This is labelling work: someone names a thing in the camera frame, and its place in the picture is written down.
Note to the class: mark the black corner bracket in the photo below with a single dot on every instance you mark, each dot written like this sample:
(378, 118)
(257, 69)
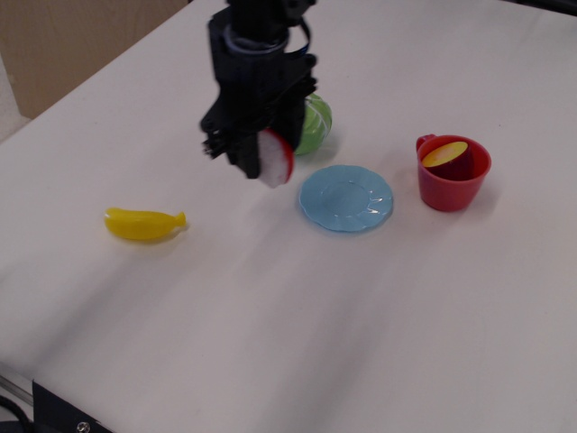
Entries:
(53, 414)

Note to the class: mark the white and red toy sushi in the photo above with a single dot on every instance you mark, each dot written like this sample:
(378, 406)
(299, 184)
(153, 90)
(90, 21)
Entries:
(276, 159)

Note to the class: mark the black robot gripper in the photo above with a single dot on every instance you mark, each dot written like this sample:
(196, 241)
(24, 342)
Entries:
(261, 85)

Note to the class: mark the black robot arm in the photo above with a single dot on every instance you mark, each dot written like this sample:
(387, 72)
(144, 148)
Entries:
(261, 20)

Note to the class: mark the green toy cabbage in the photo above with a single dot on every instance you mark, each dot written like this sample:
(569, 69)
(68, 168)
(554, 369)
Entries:
(317, 125)

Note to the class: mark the yellow toy banana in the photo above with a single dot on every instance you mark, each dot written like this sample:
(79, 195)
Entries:
(140, 225)

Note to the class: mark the purple and yellow toy fruit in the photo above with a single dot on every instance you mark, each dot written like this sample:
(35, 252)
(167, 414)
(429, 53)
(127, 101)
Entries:
(451, 161)

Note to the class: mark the red toy cup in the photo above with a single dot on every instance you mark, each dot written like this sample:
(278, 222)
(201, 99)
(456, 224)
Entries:
(450, 195)

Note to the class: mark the light blue toy plate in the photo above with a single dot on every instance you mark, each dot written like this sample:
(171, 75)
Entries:
(346, 198)

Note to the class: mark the brown cardboard box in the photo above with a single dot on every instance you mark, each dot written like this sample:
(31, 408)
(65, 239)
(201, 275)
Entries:
(51, 47)

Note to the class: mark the aluminium table frame rail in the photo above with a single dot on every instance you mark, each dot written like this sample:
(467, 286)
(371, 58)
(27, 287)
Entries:
(17, 388)

